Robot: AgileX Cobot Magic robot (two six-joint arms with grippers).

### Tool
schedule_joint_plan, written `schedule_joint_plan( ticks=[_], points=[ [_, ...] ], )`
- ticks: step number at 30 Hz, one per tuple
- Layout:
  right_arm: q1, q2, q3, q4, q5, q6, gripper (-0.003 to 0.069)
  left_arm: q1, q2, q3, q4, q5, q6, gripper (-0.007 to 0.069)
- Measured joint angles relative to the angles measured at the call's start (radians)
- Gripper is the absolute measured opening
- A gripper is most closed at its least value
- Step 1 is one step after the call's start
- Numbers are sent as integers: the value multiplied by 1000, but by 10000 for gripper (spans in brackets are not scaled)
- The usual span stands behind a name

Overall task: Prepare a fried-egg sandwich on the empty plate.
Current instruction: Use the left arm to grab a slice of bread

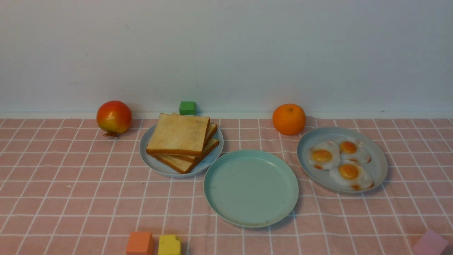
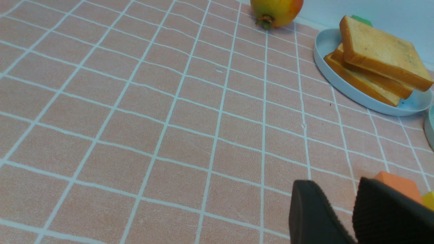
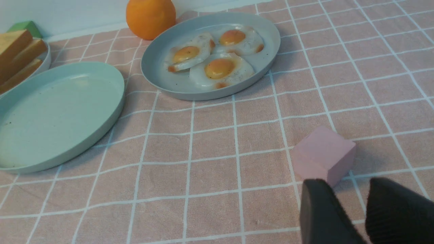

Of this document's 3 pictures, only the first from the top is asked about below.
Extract grey-blue bread plate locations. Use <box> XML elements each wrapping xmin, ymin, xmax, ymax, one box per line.
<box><xmin>139</xmin><ymin>124</ymin><xmax>224</xmax><ymax>178</ymax></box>

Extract grey-blue egg plate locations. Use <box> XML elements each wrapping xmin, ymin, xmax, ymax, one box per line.
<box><xmin>297</xmin><ymin>126</ymin><xmax>388</xmax><ymax>195</ymax></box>

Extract toast slice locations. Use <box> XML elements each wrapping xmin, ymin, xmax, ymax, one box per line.
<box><xmin>150</xmin><ymin>138</ymin><xmax>219</xmax><ymax>174</ymax></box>
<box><xmin>146</xmin><ymin>113</ymin><xmax>211</xmax><ymax>157</ymax></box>
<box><xmin>171</xmin><ymin>113</ymin><xmax>217</xmax><ymax>156</ymax></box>

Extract pink cube block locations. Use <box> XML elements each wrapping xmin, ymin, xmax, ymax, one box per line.
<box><xmin>411</xmin><ymin>229</ymin><xmax>449</xmax><ymax>255</ymax></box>

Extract fried egg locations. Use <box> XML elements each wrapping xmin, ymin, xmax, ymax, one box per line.
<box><xmin>308</xmin><ymin>140</ymin><xmax>341</xmax><ymax>170</ymax></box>
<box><xmin>334</xmin><ymin>137</ymin><xmax>372</xmax><ymax>164</ymax></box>
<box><xmin>328</xmin><ymin>160</ymin><xmax>374</xmax><ymax>191</ymax></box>

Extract orange fruit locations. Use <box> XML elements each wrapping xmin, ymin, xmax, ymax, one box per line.
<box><xmin>272</xmin><ymin>104</ymin><xmax>306</xmax><ymax>136</ymax></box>

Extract orange cube block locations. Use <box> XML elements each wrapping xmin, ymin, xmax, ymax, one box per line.
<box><xmin>126</xmin><ymin>231</ymin><xmax>154</xmax><ymax>255</ymax></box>

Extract teal center plate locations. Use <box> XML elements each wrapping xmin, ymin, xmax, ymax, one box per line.
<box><xmin>203</xmin><ymin>150</ymin><xmax>299</xmax><ymax>228</ymax></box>

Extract green cube block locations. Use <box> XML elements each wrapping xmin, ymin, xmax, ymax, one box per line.
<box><xmin>179</xmin><ymin>101</ymin><xmax>197</xmax><ymax>115</ymax></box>

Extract yellow cube block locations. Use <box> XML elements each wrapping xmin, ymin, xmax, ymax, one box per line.
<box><xmin>157</xmin><ymin>234</ymin><xmax>182</xmax><ymax>255</ymax></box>

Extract red yellow pomegranate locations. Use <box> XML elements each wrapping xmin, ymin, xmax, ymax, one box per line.
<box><xmin>96</xmin><ymin>101</ymin><xmax>132</xmax><ymax>137</ymax></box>

